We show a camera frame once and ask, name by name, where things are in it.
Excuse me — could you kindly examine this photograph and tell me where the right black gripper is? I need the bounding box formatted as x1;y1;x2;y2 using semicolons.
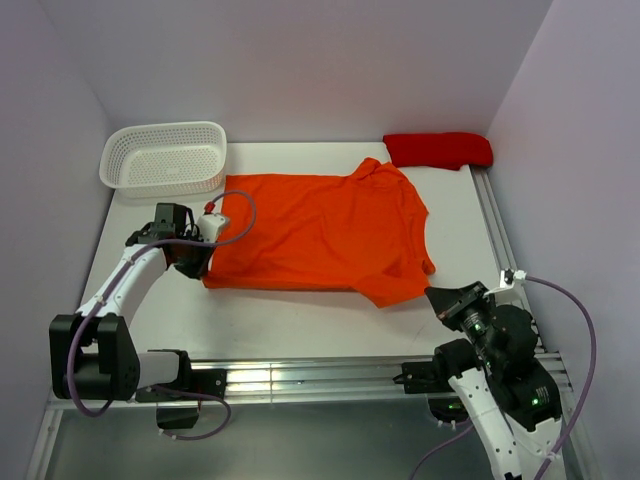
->
424;278;503;368

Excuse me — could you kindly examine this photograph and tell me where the orange t-shirt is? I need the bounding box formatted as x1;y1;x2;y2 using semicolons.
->
203;158;436;308

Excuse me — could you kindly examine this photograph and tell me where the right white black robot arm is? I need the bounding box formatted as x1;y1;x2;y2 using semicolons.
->
425;282;562;479

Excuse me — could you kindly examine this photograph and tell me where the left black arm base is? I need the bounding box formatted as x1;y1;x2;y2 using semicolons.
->
134;368;227;431

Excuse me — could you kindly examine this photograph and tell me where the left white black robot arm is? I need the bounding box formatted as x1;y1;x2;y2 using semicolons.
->
49;203;229;402

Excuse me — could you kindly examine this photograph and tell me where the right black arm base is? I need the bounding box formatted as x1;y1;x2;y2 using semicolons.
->
392;360;469;424

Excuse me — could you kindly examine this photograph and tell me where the white perforated plastic basket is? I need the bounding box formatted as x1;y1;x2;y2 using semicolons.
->
99;121;227;199

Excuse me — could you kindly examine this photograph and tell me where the red rolled t-shirt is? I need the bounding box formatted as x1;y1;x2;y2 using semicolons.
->
383;132;494;170

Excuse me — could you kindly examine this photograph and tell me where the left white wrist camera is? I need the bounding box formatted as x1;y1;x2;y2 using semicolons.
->
196;200;231;246

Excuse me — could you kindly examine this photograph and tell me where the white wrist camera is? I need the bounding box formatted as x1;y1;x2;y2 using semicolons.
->
196;200;231;246
484;269;527;305

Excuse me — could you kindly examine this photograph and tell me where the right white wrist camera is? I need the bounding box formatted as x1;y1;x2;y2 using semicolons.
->
484;269;527;305

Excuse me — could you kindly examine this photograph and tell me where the aluminium right side rail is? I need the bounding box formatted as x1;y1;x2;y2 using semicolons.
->
471;167;546;354

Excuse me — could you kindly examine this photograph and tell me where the aluminium rail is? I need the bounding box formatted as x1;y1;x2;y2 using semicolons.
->
47;352;574;411
471;167;546;354

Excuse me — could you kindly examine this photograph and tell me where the aluminium front rail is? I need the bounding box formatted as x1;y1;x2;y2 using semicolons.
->
47;352;574;411

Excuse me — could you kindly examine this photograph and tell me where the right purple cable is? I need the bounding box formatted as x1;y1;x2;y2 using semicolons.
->
409;273;597;480

